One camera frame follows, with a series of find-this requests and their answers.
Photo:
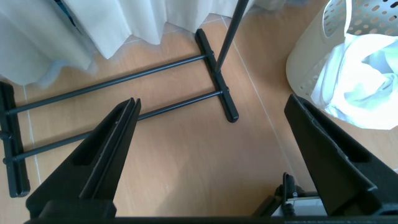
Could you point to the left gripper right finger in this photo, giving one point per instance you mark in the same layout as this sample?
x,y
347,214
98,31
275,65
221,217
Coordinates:
x,y
332,168

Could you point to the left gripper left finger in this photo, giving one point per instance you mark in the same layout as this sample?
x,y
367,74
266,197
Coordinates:
x,y
93,177

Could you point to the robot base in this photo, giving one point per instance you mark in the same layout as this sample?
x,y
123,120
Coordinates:
x,y
304,207

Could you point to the white laundry basket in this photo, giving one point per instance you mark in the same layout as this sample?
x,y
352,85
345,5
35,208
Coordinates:
x,y
306,59

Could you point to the black clothes rack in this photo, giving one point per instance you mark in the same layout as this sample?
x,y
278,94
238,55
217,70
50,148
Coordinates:
x,y
224,93

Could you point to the white garment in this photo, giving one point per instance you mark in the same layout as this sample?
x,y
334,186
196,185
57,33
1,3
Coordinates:
x,y
357,87

